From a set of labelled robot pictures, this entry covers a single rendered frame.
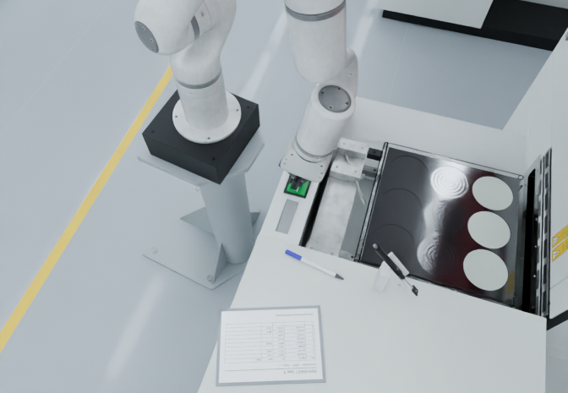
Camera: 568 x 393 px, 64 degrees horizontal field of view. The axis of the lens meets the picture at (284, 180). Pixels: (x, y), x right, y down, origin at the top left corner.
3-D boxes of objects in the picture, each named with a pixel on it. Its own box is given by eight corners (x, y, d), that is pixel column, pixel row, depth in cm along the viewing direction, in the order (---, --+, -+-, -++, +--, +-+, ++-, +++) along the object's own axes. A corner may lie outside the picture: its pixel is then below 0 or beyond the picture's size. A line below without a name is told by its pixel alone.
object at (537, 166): (530, 175, 126) (546, 155, 118) (523, 330, 104) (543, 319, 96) (523, 173, 126) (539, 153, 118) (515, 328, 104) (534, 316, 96)
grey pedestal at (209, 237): (143, 255, 205) (68, 146, 135) (195, 181, 226) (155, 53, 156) (242, 306, 192) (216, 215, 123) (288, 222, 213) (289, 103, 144)
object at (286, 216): (348, 108, 143) (354, 76, 131) (297, 269, 115) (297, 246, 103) (319, 101, 144) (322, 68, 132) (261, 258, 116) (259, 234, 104)
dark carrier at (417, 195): (518, 180, 120) (519, 178, 119) (511, 304, 102) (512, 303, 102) (388, 148, 125) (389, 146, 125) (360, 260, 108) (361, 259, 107)
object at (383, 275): (401, 282, 98) (417, 258, 86) (399, 299, 96) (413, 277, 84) (374, 274, 99) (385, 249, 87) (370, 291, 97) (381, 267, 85)
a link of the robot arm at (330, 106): (306, 111, 96) (290, 144, 91) (323, 69, 84) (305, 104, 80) (342, 128, 96) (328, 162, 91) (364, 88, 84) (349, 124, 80)
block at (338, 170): (361, 173, 123) (363, 167, 120) (357, 183, 121) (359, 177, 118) (332, 166, 124) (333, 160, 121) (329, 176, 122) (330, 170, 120)
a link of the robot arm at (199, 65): (162, 70, 112) (136, -13, 91) (216, 30, 119) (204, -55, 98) (196, 96, 108) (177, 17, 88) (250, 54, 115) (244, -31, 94)
